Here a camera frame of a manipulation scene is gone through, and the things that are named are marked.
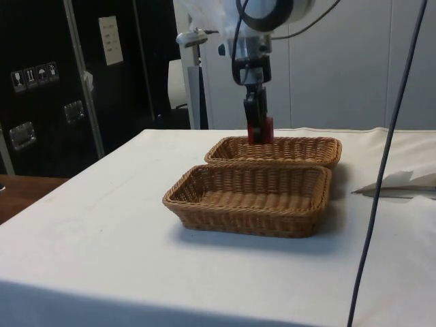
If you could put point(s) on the red cube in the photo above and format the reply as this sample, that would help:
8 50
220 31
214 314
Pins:
269 128

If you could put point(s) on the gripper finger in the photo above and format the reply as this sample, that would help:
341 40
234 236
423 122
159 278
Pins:
253 112

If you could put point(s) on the wicker basket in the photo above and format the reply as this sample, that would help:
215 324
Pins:
245 207
299 150

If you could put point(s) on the black cabinet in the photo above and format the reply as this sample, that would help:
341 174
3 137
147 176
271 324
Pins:
44 129

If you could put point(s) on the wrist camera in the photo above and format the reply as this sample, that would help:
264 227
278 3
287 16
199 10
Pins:
190 38

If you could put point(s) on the pale locker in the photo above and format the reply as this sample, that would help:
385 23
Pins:
422 68
337 85
218 95

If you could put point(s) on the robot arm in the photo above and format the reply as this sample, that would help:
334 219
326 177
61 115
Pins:
299 8

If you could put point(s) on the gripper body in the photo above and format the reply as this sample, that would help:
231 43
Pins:
252 69

